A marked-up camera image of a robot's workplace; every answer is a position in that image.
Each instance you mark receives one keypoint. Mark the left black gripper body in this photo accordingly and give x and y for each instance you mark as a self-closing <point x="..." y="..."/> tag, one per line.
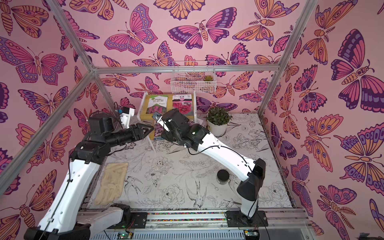
<point x="132" y="136"/>

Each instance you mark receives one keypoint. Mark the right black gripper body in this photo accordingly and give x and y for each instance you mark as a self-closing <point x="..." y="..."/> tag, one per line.
<point x="163" y="120"/>

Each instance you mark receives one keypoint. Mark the red rose seed packet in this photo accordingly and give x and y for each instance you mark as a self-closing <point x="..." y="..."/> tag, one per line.
<point x="184" y="103"/>

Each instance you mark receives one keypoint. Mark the green white seed packet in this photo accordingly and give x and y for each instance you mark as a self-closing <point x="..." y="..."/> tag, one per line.
<point x="157" y="103"/>

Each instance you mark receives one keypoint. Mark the purple flower blue-edged seed packet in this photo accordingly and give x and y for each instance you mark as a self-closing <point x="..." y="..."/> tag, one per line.
<point x="158" y="131"/>

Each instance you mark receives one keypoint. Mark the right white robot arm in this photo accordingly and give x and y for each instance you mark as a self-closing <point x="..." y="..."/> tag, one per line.
<point x="198" y="138"/>

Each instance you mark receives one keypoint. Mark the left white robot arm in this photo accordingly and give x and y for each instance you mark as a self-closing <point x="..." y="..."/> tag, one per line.
<point x="60" y="221"/>

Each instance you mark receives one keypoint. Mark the wooden two-tier shelf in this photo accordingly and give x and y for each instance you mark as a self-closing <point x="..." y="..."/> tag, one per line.
<point x="142" y="116"/>

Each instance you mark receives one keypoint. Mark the potted green plant white pot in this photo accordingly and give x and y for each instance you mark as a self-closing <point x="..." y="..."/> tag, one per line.
<point x="218" y="119"/>

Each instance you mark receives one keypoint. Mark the beige garden glove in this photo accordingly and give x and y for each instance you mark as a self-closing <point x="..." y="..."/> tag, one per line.
<point x="111" y="184"/>

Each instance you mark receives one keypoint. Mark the small succulent in basket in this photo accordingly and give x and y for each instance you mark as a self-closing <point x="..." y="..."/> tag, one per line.
<point x="208" y="78"/>

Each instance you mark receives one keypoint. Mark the small black round jar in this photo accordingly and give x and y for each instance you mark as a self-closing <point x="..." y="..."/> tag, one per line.
<point x="222" y="177"/>

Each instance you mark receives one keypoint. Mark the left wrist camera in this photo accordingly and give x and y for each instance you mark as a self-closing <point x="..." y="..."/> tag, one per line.
<point x="125" y="115"/>

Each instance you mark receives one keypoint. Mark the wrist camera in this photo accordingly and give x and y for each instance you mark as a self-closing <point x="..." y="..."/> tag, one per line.
<point x="158" y="118"/>
<point x="125" y="115"/>

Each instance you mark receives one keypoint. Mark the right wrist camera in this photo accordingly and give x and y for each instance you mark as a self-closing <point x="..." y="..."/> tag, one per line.
<point x="158" y="118"/>

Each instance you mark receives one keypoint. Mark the white wire basket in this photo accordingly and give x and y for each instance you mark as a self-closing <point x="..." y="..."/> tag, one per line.
<point x="188" y="77"/>

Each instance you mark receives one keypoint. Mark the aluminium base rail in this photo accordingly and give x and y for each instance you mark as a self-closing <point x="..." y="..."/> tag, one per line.
<point x="214" y="224"/>

